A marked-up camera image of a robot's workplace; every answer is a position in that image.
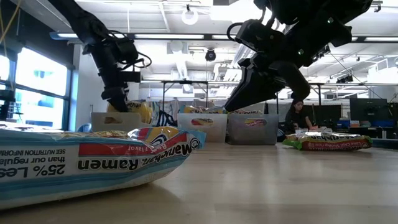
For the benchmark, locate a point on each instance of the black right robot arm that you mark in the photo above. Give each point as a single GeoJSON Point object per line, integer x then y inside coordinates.
{"type": "Point", "coordinates": [311, 18]}

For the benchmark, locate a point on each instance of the person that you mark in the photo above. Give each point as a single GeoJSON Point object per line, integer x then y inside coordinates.
{"type": "Point", "coordinates": [297, 118]}

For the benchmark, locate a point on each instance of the grey plastic bin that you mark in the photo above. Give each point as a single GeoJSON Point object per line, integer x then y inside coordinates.
{"type": "Point", "coordinates": [239, 135]}

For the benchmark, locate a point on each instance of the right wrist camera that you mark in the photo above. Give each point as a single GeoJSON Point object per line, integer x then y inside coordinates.
{"type": "Point", "coordinates": [258, 34]}

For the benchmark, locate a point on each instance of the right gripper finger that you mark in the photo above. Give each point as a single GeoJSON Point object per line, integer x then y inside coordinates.
{"type": "Point", "coordinates": [255, 87]}
{"type": "Point", "coordinates": [297, 81]}

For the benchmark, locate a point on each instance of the window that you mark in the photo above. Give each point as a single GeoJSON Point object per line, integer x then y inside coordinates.
{"type": "Point", "coordinates": [37, 102]}

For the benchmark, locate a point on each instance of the black background robot arm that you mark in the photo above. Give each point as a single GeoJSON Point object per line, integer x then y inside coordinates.
{"type": "Point", "coordinates": [164, 119]}

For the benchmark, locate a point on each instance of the black metal frame stand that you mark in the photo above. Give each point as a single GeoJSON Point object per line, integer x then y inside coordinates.
{"type": "Point", "coordinates": [319, 96]}
{"type": "Point", "coordinates": [185, 82]}

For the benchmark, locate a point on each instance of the beige plastic bin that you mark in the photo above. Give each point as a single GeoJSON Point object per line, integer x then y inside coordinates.
{"type": "Point", "coordinates": [99, 124]}

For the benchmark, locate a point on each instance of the ceiling light bar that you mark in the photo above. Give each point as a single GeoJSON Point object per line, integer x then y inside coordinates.
{"type": "Point", "coordinates": [169, 36]}

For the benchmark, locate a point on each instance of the black ceiling camera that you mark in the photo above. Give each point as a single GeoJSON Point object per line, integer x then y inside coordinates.
{"type": "Point", "coordinates": [210, 55]}

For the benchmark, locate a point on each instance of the black monitor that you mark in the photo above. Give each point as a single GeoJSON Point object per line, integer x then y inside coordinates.
{"type": "Point", "coordinates": [368, 109]}
{"type": "Point", "coordinates": [326, 115]}

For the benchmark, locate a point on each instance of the black ceiling spotlight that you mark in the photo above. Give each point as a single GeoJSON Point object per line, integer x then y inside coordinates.
{"type": "Point", "coordinates": [323, 51]}

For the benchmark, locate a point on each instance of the blue storage box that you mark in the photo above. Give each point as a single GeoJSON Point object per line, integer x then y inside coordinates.
{"type": "Point", "coordinates": [342, 124]}

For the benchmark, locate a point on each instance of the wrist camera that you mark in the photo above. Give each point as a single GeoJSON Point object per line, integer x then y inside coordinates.
{"type": "Point", "coordinates": [258, 34]}
{"type": "Point", "coordinates": [130, 76]}

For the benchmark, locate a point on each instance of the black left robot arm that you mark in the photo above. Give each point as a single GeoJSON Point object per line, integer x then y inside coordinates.
{"type": "Point", "coordinates": [81, 21]}

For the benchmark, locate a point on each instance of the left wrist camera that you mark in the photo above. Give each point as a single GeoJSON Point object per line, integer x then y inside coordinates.
{"type": "Point", "coordinates": [130, 76]}

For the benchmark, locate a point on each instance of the white plastic bin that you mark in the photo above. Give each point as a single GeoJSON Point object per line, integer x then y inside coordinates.
{"type": "Point", "coordinates": [186, 133]}

